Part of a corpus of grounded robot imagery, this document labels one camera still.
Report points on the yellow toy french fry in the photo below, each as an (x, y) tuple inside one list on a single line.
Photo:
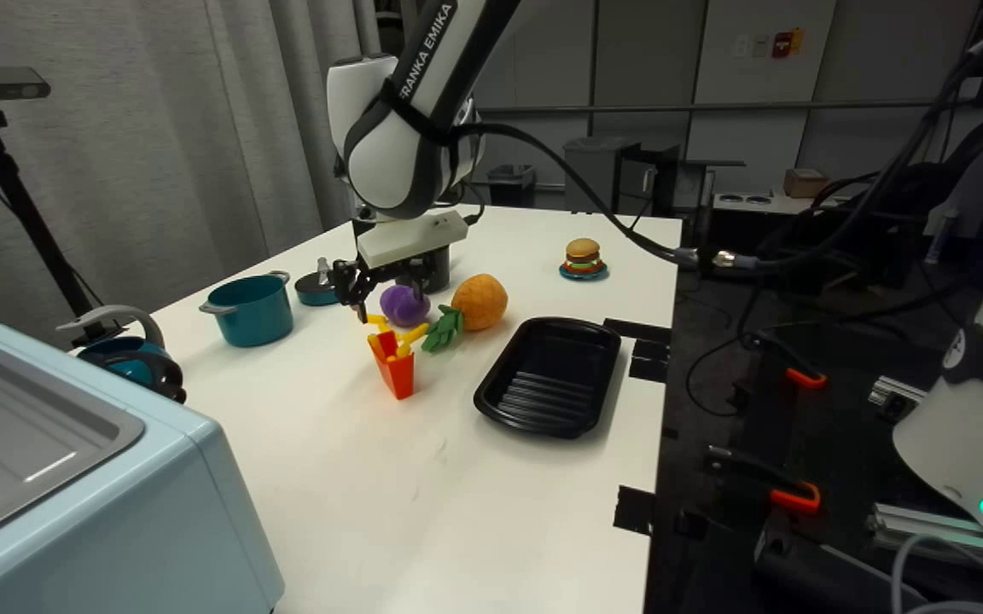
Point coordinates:
[(378, 324), (413, 339)]

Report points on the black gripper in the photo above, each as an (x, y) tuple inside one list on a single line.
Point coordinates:
[(355, 275)]

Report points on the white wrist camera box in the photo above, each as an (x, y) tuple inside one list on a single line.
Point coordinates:
[(410, 241)]

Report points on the black ridged plastic tray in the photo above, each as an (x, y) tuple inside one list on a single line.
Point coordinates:
[(547, 380)]

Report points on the toy hamburger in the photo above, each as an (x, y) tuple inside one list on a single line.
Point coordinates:
[(584, 255)]

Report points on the black tripod stand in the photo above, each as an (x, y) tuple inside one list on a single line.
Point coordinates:
[(35, 215)]

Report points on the grey curtain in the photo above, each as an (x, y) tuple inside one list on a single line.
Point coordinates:
[(172, 137)]

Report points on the purple plush eggplant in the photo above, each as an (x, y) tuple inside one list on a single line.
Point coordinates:
[(405, 304)]

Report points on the teal toy pot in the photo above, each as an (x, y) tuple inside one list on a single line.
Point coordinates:
[(252, 319)]

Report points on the orange plush pineapple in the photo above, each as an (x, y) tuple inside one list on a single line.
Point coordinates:
[(480, 300)]

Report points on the black office chair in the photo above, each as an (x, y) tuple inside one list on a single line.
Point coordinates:
[(887, 228)]

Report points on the light blue toaster oven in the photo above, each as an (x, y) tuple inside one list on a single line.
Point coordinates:
[(117, 532)]

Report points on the black toy saucepan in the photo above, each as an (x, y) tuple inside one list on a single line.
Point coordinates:
[(432, 275)]

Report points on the small cardboard box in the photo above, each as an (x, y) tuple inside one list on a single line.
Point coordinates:
[(807, 184)]

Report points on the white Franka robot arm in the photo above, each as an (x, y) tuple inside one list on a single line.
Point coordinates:
[(401, 149)]

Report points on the wall sign with orange mark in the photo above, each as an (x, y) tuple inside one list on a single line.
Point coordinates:
[(784, 41)]

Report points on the aluminium extrusion rail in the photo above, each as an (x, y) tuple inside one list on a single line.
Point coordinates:
[(936, 532)]

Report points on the teal toy pot lid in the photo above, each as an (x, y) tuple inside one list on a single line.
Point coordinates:
[(316, 292)]

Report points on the teal toy plate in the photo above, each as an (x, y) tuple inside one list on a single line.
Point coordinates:
[(584, 278)]

